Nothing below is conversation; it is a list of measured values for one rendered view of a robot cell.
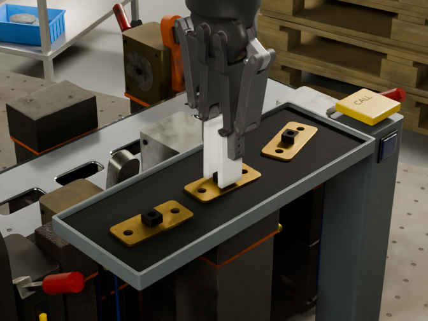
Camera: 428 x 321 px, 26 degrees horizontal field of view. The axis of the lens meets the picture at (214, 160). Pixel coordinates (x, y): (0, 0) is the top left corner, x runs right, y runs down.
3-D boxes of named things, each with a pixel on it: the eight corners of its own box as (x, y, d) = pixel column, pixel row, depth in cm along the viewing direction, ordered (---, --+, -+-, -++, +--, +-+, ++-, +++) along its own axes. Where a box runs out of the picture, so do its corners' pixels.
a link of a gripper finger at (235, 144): (237, 111, 96) (256, 120, 94) (237, 153, 99) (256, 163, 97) (226, 115, 96) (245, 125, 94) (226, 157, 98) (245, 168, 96)
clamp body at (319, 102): (294, 270, 163) (305, 85, 144) (348, 300, 156) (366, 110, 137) (266, 288, 159) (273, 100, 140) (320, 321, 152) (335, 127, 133)
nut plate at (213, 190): (240, 163, 105) (240, 154, 105) (262, 177, 103) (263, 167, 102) (182, 189, 101) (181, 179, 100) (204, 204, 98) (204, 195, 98)
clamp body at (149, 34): (151, 183, 187) (144, 15, 168) (199, 211, 179) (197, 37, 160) (118, 200, 182) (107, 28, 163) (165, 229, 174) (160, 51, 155)
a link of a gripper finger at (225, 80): (240, 21, 93) (249, 25, 92) (246, 123, 98) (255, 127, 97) (211, 32, 91) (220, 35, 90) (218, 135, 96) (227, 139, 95)
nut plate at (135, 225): (172, 201, 99) (172, 192, 98) (195, 216, 96) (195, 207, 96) (107, 230, 94) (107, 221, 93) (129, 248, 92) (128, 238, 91)
